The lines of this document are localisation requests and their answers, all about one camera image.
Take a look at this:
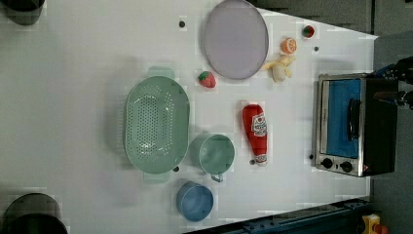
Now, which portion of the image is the black cylinder base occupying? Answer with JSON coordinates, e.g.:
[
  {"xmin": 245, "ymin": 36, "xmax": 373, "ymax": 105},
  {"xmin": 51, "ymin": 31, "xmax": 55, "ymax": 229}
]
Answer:
[
  {"xmin": 1, "ymin": 0, "xmax": 46, "ymax": 25},
  {"xmin": 1, "ymin": 193, "xmax": 69, "ymax": 234}
]

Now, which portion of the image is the green perforated colander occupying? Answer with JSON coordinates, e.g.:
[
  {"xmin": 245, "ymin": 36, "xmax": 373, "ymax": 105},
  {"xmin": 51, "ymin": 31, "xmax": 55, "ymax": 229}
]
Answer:
[{"xmin": 124, "ymin": 66, "xmax": 190, "ymax": 183}]

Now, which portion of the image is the black toaster oven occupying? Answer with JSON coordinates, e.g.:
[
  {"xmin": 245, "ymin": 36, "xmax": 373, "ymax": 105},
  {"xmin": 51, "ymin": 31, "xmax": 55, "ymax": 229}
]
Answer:
[{"xmin": 312, "ymin": 72, "xmax": 399, "ymax": 178}]

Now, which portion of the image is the large toy strawberry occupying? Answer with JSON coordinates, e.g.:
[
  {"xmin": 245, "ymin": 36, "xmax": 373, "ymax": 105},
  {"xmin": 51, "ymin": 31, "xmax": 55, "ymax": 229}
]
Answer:
[{"xmin": 198, "ymin": 71, "xmax": 216, "ymax": 89}]

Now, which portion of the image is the toy peeled banana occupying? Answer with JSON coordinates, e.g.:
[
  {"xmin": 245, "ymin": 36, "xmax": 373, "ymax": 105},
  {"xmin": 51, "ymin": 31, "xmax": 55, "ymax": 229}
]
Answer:
[{"xmin": 262, "ymin": 56, "xmax": 295, "ymax": 83}]

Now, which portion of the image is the green mug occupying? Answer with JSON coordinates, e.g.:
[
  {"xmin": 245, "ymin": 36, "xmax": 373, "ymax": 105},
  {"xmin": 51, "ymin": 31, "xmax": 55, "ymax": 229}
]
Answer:
[{"xmin": 190, "ymin": 134, "xmax": 235, "ymax": 182}]

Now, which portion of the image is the small toy strawberry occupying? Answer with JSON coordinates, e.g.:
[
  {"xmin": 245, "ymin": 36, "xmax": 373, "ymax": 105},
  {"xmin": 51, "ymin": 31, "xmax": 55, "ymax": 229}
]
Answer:
[{"xmin": 302, "ymin": 25, "xmax": 315, "ymax": 38}]

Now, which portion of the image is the red ketchup bottle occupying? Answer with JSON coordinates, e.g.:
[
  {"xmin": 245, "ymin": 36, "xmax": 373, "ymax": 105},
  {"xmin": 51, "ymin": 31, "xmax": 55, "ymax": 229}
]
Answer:
[{"xmin": 242, "ymin": 104, "xmax": 268, "ymax": 166}]

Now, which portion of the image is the yellow orange object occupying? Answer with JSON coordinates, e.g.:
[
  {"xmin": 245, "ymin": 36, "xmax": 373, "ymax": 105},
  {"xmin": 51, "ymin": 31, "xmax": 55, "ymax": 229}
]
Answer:
[{"xmin": 361, "ymin": 214, "xmax": 389, "ymax": 234}]

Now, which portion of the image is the lilac round plate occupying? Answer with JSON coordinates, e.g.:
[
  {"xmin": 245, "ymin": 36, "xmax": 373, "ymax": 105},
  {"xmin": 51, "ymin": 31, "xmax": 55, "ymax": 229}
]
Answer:
[{"xmin": 203, "ymin": 0, "xmax": 269, "ymax": 79}]

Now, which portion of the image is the black cylinder base upper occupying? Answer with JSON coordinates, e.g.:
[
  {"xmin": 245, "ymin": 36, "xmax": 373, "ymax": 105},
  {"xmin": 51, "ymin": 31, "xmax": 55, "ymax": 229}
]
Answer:
[{"xmin": 1, "ymin": 0, "xmax": 46, "ymax": 25}]

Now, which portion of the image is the toy orange half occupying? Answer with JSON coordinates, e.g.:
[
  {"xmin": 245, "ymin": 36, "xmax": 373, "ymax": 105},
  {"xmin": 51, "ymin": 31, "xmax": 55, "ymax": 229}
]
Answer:
[{"xmin": 281, "ymin": 37, "xmax": 297, "ymax": 55}]

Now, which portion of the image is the black cylinder base lower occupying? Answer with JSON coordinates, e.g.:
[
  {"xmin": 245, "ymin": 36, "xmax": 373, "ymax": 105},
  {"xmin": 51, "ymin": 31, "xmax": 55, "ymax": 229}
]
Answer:
[{"xmin": 1, "ymin": 193, "xmax": 69, "ymax": 234}]

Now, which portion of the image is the blue mug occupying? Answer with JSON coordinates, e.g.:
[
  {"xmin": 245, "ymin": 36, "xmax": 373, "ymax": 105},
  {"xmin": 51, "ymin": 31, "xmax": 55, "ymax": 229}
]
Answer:
[{"xmin": 176, "ymin": 181, "xmax": 214, "ymax": 222}]

